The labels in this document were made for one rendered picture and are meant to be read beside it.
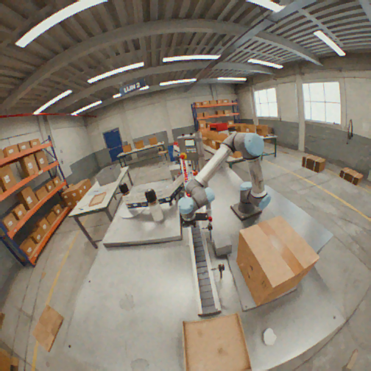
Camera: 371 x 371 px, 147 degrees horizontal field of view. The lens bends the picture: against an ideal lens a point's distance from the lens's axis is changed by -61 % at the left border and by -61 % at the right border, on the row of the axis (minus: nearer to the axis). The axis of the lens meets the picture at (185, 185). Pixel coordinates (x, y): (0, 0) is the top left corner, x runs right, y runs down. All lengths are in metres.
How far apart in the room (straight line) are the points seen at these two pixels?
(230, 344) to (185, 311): 0.28
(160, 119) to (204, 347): 8.58
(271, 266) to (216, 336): 0.41
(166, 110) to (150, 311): 8.41
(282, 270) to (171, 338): 0.57
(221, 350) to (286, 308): 0.35
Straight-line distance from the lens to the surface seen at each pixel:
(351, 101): 5.78
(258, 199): 0.97
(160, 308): 0.84
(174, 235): 1.01
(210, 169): 0.79
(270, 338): 0.77
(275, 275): 0.55
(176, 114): 8.59
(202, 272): 0.81
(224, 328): 0.77
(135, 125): 8.58
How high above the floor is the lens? 1.60
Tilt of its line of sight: 26 degrees down
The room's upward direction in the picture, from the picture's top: 12 degrees counter-clockwise
